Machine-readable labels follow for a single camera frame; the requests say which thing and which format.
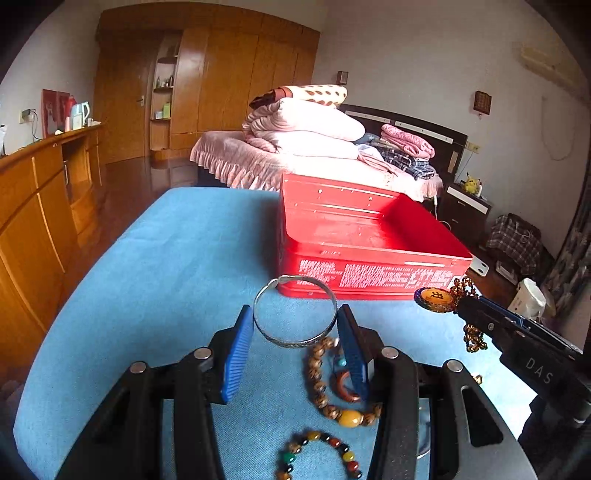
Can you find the folded pink knit blanket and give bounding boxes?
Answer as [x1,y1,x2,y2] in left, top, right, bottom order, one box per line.
[381,124,435,160]

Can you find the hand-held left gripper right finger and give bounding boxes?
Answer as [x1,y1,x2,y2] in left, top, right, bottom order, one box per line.
[338,305,522,480]

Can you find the spotted beige blanket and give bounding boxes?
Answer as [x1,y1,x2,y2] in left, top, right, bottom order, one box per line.
[252,84,348,110]

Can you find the red picture frame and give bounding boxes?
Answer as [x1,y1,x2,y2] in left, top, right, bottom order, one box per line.
[41,89,70,139]

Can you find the dark nightstand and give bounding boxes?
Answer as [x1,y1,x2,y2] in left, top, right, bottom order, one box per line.
[436,182,492,241]

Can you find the plaid clothing pile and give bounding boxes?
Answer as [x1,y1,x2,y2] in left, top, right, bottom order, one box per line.
[358,134,437,181]

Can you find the blue tablecloth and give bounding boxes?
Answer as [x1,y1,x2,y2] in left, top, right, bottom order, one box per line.
[14,187,536,480]

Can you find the multicolour bead bracelet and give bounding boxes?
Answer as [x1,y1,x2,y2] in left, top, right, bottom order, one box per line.
[276,430,363,480]

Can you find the silver bangle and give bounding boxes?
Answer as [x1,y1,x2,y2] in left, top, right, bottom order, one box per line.
[253,275,339,346]

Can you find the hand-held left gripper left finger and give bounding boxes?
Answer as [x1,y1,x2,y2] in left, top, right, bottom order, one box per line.
[58,305,256,480]

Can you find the pale electric kettle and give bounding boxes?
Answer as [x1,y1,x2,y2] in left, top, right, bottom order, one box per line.
[69,102,90,130]

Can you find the white charging cable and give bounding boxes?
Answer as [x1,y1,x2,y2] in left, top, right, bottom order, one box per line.
[431,194,451,229]

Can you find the wooden wardrobe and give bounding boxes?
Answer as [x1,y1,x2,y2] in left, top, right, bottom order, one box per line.
[95,7,321,162]

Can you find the wooden door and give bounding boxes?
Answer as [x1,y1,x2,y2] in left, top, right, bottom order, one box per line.
[102,53,155,164]

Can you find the patterned curtain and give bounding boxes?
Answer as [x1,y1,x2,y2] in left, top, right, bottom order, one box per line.
[545,203,591,315]

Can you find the bed with pink bedspread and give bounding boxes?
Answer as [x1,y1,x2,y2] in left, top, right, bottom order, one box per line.
[190,104,468,204]

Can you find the plaid bag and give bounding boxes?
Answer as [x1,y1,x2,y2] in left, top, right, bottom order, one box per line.
[485,215,543,273]

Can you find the folded pink quilt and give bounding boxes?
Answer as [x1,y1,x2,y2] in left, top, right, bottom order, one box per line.
[252,131,361,160]
[243,99,365,144]

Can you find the wooden bead bracelet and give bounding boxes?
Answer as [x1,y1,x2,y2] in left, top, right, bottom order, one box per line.
[305,337,384,428]

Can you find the wall air conditioner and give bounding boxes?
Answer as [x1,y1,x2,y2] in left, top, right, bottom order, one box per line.
[519,41,585,95]

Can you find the amber bead necklace with pendant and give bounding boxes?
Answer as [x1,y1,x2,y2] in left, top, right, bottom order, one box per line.
[414,277,488,354]

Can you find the red tin box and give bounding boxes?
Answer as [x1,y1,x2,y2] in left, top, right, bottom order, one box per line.
[277,173,474,301]

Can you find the wooden sideboard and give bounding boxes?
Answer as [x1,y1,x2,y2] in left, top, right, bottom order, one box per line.
[0,124,105,384]

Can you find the red brown jade bangle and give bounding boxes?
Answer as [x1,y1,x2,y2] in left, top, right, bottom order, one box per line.
[330,351,370,402]

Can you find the white appliance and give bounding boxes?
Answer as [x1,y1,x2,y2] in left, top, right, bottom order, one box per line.
[508,278,546,321]

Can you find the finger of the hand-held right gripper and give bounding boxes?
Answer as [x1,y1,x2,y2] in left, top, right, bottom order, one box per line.
[457,296,555,354]
[480,298,585,354]

